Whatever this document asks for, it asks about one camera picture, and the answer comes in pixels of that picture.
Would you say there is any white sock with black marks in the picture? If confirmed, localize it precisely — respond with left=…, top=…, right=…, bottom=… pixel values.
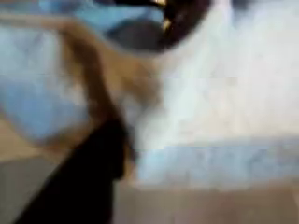
left=130, top=0, right=299, bottom=188

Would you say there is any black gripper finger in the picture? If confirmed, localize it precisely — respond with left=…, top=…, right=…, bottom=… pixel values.
left=13, top=119, right=131, bottom=224

